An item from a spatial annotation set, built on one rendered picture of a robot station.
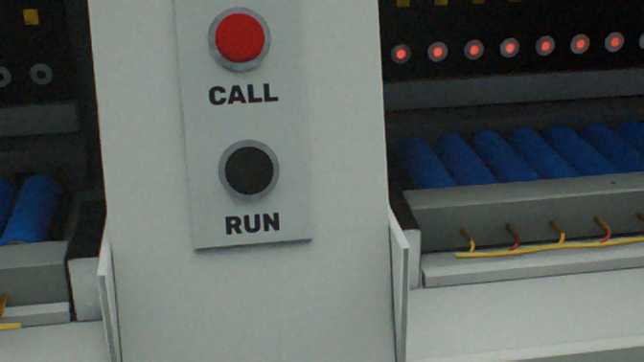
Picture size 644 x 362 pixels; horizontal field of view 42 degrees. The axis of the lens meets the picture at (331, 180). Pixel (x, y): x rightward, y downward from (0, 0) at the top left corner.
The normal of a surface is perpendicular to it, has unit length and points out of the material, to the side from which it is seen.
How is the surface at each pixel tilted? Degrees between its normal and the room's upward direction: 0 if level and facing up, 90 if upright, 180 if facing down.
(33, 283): 109
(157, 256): 90
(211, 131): 90
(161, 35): 90
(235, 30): 90
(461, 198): 19
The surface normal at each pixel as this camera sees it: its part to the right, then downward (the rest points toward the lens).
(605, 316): -0.01, -0.90
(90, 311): 0.16, 0.42
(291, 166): 0.15, 0.11
